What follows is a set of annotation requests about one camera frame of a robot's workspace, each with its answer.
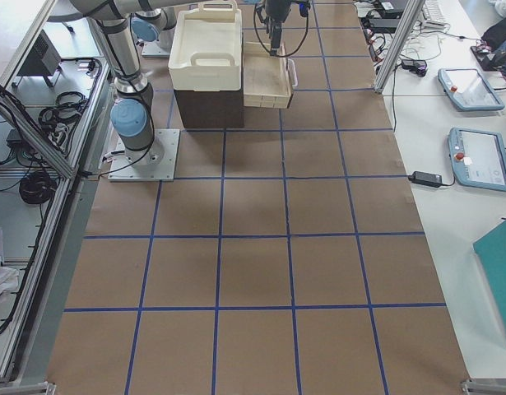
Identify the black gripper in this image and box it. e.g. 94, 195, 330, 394
263, 0, 292, 56

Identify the light wooden drawer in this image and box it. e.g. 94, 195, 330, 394
243, 42, 298, 109

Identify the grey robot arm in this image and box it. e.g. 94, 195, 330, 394
72, 1, 244, 129
131, 7, 177, 49

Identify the cream plastic tray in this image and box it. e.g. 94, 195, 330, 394
168, 1, 242, 91

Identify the dark brown wooden cabinet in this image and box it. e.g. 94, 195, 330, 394
174, 90, 244, 129

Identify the far teach pendant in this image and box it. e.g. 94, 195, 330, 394
438, 68, 505, 111

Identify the teach pendant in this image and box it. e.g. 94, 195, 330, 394
448, 128, 506, 192
438, 68, 505, 111

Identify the black power adapter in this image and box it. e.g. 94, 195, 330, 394
407, 171, 443, 188

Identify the brown gridded table mat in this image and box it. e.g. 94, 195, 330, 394
48, 1, 467, 394

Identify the grey metal box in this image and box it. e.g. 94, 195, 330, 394
12, 30, 62, 88

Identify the near teach pendant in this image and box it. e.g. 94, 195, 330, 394
448, 128, 506, 192

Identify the teal box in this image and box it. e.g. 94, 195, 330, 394
473, 219, 506, 334

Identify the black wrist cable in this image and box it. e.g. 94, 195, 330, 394
252, 0, 311, 58

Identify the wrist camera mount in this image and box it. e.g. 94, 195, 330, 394
295, 0, 311, 18

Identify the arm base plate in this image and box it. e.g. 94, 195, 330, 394
142, 40, 172, 58
107, 129, 180, 182

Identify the aluminium frame post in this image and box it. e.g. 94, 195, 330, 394
374, 0, 425, 94

